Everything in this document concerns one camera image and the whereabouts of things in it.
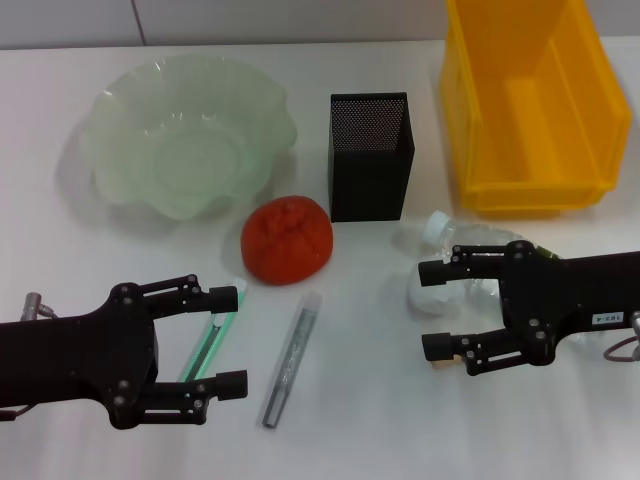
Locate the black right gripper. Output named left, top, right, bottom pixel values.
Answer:
left=417, top=239, right=640, bottom=378

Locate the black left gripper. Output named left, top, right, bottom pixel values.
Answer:
left=0, top=273, right=250, bottom=430

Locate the white paper ball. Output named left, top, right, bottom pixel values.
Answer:
left=407, top=272, right=464, bottom=315

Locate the clear plastic water bottle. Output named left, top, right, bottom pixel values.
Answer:
left=394, top=209, right=609, bottom=346

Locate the orange fruit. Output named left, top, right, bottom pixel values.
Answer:
left=241, top=195, right=334, bottom=286

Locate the green utility knife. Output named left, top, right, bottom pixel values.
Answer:
left=177, top=278, right=250, bottom=384

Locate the grey pen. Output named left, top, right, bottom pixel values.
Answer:
left=259, top=292, right=324, bottom=430

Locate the black mesh pen holder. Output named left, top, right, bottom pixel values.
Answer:
left=328, top=92, right=416, bottom=223

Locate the pale green glass fruit plate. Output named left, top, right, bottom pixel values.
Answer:
left=79, top=53, right=297, bottom=221

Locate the left gripper metal connector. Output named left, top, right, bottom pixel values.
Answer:
left=24, top=292, right=59, bottom=320

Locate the yellow plastic bin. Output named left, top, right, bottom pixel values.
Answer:
left=439, top=0, right=632, bottom=219

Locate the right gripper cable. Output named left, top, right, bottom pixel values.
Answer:
left=603, top=310, right=640, bottom=362

